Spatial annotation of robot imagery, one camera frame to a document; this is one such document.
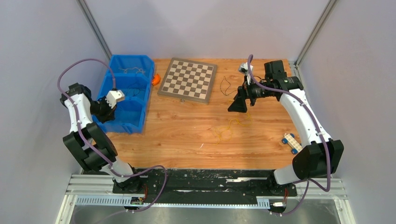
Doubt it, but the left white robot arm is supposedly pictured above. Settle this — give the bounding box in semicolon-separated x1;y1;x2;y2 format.
60;83;143;193

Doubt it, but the grey cable in bin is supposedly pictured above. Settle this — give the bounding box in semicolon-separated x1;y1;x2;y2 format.
119;66;146;76

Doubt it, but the white blue toy block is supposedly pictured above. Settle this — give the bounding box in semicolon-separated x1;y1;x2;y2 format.
281;133;303;155

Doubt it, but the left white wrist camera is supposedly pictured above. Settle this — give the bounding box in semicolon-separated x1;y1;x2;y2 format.
106;90;125;109

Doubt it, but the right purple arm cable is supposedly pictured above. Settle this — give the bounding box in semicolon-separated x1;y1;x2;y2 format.
247;54;332;216

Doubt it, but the checkerboard calibration board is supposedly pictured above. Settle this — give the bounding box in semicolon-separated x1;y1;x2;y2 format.
158;57;218;104

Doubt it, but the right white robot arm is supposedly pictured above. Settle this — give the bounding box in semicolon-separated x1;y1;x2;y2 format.
228;57;344;195

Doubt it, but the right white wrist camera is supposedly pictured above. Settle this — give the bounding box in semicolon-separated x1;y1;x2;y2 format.
238;63;251;84

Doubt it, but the blue plastic bin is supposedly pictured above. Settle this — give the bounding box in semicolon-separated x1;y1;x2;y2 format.
92;55;155;134

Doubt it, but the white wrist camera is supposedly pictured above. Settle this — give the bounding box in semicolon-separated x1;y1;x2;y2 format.
106;90;125;109
238;63;251;84

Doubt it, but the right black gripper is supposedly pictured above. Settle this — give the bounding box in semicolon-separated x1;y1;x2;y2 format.
228;75;274;113

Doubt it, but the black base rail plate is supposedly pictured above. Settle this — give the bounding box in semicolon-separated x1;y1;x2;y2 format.
112;168;297;205

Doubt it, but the orange small object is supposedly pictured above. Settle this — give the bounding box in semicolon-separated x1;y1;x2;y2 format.
151;73;161;86

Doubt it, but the yellow cable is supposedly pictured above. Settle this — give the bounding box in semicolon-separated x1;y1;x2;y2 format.
214;112;253;145

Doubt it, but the black cable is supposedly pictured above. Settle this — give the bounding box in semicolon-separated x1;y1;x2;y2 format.
219;76;237;97
119;83;148;97

